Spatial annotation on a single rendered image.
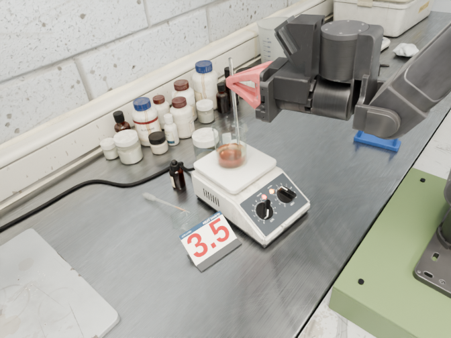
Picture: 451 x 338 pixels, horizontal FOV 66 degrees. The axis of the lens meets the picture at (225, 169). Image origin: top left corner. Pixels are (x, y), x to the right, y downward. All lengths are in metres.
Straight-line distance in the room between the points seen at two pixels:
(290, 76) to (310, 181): 0.31
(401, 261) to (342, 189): 0.23
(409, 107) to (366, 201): 0.31
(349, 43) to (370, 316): 0.35
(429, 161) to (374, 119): 0.42
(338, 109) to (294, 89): 0.07
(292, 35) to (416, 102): 0.17
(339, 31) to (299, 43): 0.05
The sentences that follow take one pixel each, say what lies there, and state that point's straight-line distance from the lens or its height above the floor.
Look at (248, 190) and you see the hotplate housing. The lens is 0.63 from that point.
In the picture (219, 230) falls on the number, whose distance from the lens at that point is 0.63.
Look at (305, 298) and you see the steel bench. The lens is 0.58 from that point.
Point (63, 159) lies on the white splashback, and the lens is 0.90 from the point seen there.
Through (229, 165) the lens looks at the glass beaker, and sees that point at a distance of 0.64.
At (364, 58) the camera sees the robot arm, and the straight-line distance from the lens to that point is 0.47.
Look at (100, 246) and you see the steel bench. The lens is 0.70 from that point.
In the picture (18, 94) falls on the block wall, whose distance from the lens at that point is 0.87.
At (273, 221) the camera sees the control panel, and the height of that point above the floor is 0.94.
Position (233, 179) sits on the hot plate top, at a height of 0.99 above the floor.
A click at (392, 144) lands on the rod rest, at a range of 0.89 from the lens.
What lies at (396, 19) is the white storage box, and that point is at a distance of 1.53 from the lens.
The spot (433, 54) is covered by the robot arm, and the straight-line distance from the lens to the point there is 0.45.
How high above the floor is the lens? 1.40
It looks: 39 degrees down
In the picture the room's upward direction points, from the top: 6 degrees counter-clockwise
